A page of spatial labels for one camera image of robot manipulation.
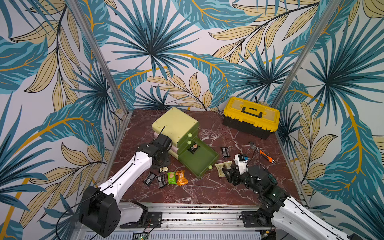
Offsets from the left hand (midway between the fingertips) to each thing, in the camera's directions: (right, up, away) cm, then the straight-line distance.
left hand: (163, 165), depth 80 cm
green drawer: (+15, +17, +4) cm, 23 cm away
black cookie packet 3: (-2, -10, +4) cm, 10 cm away
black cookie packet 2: (-9, -9, +5) cm, 14 cm away
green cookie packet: (+4, -9, +5) cm, 11 cm away
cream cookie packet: (+1, -1, -2) cm, 3 cm away
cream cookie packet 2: (+32, -3, +10) cm, 33 cm away
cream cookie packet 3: (+37, -2, +10) cm, 38 cm away
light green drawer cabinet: (+8, +20, +2) cm, 22 cm away
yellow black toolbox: (+55, +26, +15) cm, 62 cm away
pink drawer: (+19, -2, +12) cm, 22 cm away
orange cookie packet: (+9, -10, +4) cm, 14 cm away
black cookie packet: (+37, +4, +17) cm, 41 cm away
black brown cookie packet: (+15, +7, +17) cm, 24 cm away
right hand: (+34, -1, -2) cm, 34 cm away
